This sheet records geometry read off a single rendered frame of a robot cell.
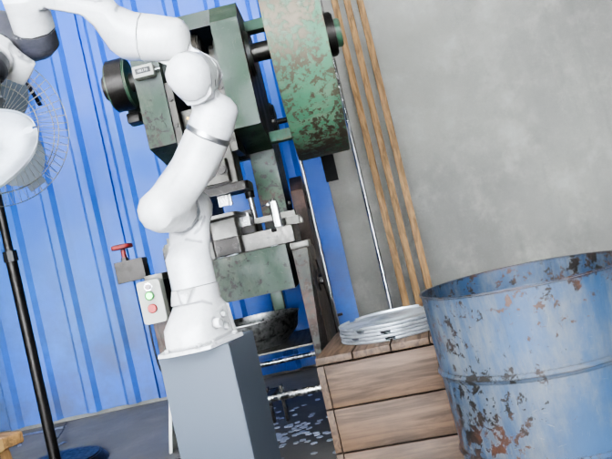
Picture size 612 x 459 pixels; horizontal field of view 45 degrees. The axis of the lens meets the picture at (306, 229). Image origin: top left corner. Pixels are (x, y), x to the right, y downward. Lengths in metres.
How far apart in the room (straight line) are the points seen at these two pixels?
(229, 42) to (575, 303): 1.61
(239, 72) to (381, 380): 1.21
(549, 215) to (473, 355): 2.53
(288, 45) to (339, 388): 1.03
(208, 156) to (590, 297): 0.90
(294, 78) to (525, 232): 1.90
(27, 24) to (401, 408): 1.25
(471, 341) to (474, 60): 2.65
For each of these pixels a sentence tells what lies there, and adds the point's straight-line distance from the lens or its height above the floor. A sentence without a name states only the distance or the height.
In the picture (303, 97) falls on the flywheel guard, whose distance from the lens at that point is 2.31.
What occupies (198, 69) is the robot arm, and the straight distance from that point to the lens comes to 1.68.
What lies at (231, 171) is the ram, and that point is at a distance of 2.54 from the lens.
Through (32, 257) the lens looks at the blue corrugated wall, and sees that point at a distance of 4.05.
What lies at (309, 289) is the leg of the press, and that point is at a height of 0.49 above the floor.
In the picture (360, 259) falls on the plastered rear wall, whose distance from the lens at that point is 3.74.
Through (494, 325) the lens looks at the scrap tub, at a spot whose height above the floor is 0.42.
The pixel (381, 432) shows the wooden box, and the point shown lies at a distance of 1.85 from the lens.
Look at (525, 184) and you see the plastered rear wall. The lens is 3.85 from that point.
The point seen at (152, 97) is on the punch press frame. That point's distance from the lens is 2.58.
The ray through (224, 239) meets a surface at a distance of 2.44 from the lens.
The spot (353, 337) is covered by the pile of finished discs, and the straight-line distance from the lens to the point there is 1.90.
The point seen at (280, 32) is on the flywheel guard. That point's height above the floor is 1.26.
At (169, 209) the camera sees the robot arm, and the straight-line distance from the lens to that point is 1.70.
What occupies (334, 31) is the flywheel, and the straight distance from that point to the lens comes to 2.61.
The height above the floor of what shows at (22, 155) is 0.92.
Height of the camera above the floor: 0.64
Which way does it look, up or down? 1 degrees up
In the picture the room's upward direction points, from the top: 13 degrees counter-clockwise
